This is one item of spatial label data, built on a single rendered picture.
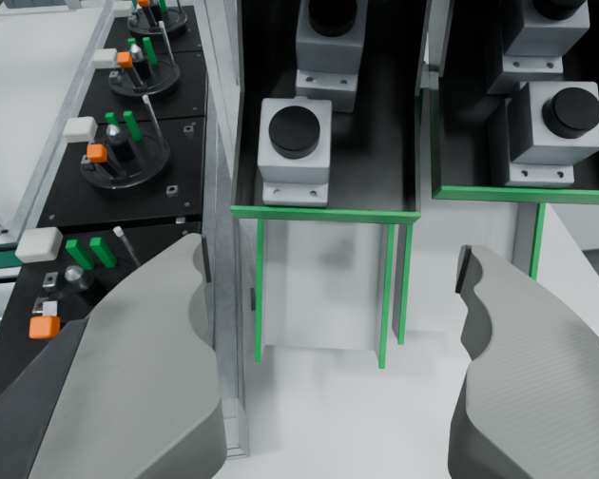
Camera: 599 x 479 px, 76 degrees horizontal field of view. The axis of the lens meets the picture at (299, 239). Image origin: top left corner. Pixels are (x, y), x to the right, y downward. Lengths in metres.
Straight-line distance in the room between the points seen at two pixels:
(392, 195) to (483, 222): 0.19
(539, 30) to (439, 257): 0.23
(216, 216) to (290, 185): 0.36
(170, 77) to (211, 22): 0.56
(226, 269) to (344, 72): 0.33
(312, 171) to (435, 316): 0.28
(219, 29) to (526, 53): 0.22
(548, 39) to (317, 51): 0.16
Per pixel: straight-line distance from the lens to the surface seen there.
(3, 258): 0.71
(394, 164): 0.30
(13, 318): 0.60
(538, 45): 0.34
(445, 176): 0.30
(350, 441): 0.56
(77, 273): 0.49
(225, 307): 0.51
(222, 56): 0.32
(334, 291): 0.42
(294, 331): 0.44
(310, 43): 0.27
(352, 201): 0.29
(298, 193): 0.26
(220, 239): 0.57
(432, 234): 0.45
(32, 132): 1.09
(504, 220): 0.47
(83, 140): 0.80
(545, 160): 0.31
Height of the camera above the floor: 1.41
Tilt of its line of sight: 53 degrees down
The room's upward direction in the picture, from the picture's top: 1 degrees counter-clockwise
